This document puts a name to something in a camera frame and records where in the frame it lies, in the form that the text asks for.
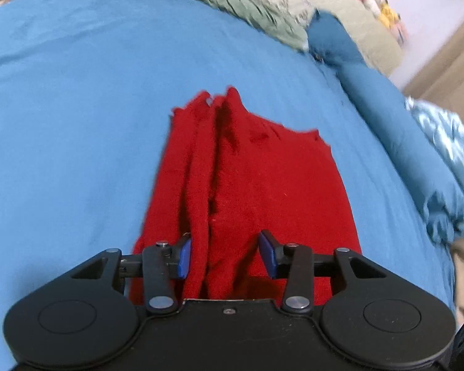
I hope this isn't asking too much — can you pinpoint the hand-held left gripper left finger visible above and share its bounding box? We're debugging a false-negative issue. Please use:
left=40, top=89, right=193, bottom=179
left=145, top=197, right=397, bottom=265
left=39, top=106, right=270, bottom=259
left=70, top=232, right=193, bottom=316

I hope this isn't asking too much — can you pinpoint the light blue blanket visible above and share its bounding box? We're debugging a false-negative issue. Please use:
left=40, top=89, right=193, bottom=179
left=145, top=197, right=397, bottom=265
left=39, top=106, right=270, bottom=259
left=404, top=96, right=464, bottom=203

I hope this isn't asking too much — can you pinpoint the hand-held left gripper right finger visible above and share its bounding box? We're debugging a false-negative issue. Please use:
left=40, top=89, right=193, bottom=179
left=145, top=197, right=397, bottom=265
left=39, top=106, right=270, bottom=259
left=257, top=229, right=388, bottom=314

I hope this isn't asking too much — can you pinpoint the beige pillow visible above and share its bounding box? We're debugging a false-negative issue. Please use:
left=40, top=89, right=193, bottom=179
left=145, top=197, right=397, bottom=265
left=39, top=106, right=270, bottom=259
left=158, top=0, right=406, bottom=79

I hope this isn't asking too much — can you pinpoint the green pillow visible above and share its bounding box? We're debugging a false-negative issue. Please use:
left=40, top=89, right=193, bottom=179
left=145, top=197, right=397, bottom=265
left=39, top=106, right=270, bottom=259
left=185, top=0, right=311, bottom=52

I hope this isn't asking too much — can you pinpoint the bed with blue sheet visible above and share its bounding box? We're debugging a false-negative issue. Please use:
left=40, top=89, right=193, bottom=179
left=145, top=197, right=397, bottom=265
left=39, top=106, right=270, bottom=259
left=0, top=0, right=459, bottom=371

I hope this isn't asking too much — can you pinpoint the red knit sweater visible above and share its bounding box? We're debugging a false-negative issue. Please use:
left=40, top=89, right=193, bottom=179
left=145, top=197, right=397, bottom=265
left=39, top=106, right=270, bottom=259
left=127, top=86, right=363, bottom=307

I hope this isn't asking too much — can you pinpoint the blue duvet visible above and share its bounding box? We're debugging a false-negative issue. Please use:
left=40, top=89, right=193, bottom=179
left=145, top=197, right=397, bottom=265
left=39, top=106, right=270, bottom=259
left=337, top=62, right=464, bottom=245

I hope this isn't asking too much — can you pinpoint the blue pillow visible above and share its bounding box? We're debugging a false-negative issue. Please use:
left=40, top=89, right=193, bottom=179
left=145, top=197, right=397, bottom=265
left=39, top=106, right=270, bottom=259
left=307, top=10, right=367, bottom=67

